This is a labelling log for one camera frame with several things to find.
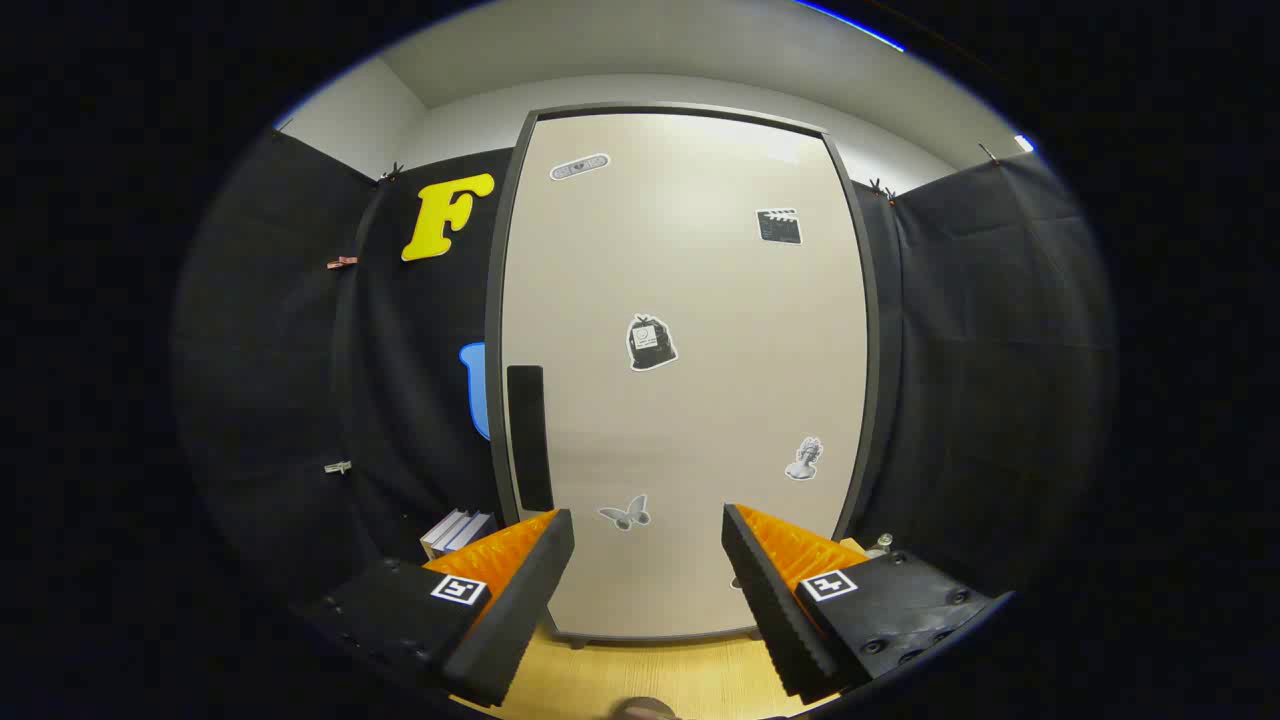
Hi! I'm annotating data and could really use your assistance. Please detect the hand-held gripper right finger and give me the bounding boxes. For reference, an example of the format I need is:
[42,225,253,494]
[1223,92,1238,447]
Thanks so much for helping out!
[722,503,1016,704]

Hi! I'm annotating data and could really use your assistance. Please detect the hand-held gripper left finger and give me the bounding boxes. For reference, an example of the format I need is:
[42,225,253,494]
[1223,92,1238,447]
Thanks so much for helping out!
[300,508,576,709]

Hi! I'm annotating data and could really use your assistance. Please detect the black door handle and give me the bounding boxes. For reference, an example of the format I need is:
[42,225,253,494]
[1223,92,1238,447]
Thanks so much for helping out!
[506,365,555,513]

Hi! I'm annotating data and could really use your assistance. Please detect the grey shoe cabinet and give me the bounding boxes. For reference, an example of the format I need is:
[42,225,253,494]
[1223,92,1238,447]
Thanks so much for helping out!
[483,103,883,643]

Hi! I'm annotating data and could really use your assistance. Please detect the white yellow book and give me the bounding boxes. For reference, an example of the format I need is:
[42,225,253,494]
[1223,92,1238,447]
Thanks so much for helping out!
[420,508,471,561]

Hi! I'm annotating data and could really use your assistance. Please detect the black backdrop cloth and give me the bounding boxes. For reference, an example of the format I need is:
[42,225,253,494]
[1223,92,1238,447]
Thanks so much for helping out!
[170,130,1116,601]

